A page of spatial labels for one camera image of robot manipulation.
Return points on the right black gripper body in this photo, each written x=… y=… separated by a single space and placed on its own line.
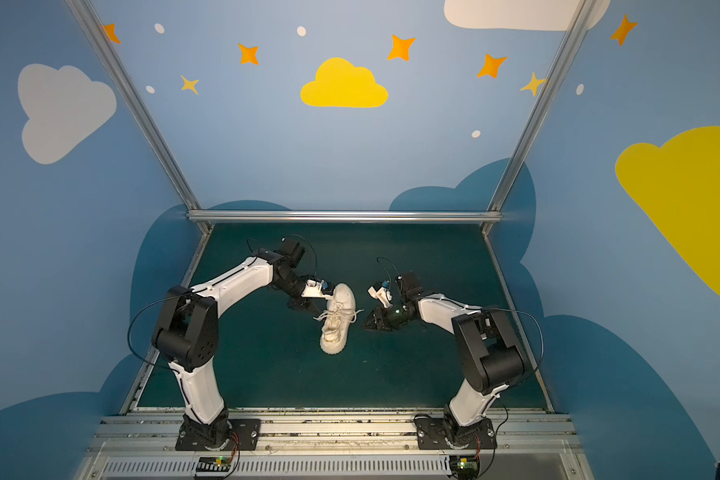
x=385 y=315

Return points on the white knit sneaker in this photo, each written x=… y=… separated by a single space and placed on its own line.
x=333 y=342

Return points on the white shoelace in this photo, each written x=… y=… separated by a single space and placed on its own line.
x=337 y=319

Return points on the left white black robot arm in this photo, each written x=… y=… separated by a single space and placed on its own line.
x=187 y=334

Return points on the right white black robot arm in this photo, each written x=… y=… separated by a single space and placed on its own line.
x=491 y=356

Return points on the right small circuit board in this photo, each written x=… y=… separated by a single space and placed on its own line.
x=464 y=468

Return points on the small circuit board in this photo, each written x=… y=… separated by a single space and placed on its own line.
x=464 y=468
x=214 y=467

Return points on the left small circuit board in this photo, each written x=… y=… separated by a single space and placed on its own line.
x=214 y=467

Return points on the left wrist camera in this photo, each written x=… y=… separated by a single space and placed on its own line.
x=314 y=288

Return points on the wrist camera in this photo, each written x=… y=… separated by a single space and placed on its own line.
x=404 y=287
x=314 y=288

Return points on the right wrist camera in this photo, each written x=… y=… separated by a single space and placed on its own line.
x=404 y=287

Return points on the rear aluminium frame bar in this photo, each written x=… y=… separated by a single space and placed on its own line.
x=262 y=216

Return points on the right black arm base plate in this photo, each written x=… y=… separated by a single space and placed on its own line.
x=433 y=433

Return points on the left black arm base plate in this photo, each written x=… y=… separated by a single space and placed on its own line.
x=222 y=435

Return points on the left aluminium frame post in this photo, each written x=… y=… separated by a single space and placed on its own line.
x=89 y=22

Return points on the aluminium frame post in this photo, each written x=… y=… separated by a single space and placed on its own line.
x=89 y=22
x=559 y=68

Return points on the front aluminium rail base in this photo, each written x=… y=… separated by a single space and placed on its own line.
x=336 y=444

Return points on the right aluminium frame post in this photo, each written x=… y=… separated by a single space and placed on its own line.
x=559 y=68

